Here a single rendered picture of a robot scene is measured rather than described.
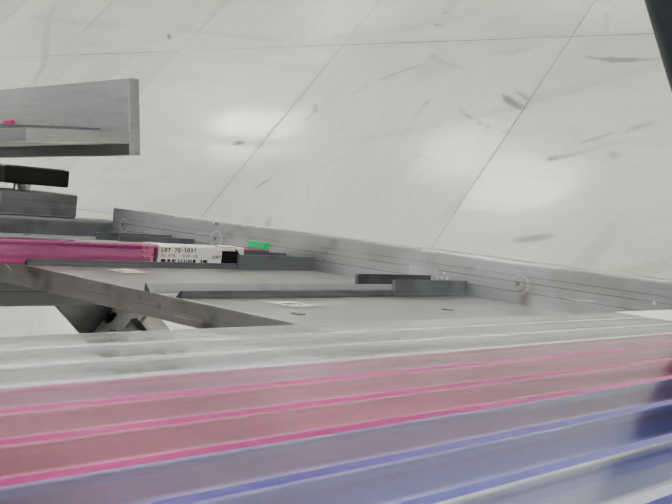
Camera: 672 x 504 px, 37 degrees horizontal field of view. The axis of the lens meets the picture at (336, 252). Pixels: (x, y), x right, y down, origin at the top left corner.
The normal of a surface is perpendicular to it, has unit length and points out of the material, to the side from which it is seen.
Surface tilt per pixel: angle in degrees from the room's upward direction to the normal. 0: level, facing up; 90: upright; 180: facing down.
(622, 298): 42
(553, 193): 0
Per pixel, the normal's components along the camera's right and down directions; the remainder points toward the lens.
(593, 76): -0.43, -0.69
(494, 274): -0.66, -0.03
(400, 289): 0.74, 0.11
